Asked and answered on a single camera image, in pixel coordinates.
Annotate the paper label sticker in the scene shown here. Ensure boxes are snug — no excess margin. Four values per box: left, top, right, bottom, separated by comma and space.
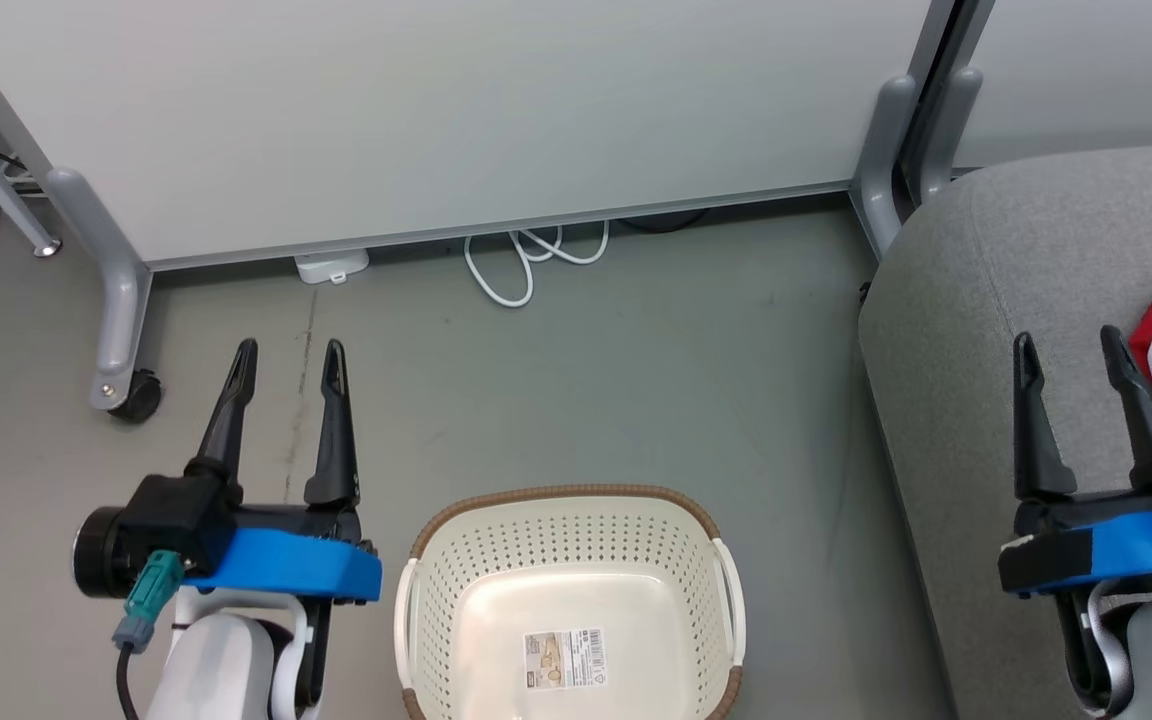
523, 628, 605, 689

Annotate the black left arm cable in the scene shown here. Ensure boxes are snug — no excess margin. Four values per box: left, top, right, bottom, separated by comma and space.
114, 645, 143, 720

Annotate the cream perforated laundry basket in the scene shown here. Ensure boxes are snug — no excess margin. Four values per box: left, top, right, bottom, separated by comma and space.
394, 485, 745, 720

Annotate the narrow white partition panel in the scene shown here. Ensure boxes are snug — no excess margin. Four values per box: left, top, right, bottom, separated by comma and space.
951, 0, 1152, 169

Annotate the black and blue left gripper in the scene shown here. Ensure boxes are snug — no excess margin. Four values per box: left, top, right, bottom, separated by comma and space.
73, 338, 384, 606

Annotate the black caster wheel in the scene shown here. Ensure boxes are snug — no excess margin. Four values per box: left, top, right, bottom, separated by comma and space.
108, 368, 163, 424

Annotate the grey partition leg with caster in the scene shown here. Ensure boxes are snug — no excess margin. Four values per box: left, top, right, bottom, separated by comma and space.
0, 18, 154, 412

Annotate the grey fabric sofa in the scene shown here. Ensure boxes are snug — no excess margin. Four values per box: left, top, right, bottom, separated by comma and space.
858, 143, 1152, 720

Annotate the looped white power cable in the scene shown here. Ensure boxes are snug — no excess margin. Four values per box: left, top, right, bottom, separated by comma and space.
463, 222, 611, 308

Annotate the large white partition panel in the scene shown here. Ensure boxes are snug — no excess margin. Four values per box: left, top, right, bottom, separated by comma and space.
0, 0, 937, 269

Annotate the grey partition post foot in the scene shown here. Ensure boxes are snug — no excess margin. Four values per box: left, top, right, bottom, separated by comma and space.
851, 0, 957, 259
921, 0, 995, 206

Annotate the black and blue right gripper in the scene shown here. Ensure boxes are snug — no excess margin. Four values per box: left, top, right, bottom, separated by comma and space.
998, 325, 1152, 599

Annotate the black cable under partition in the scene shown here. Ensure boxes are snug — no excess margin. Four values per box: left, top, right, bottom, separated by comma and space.
624, 208, 713, 234

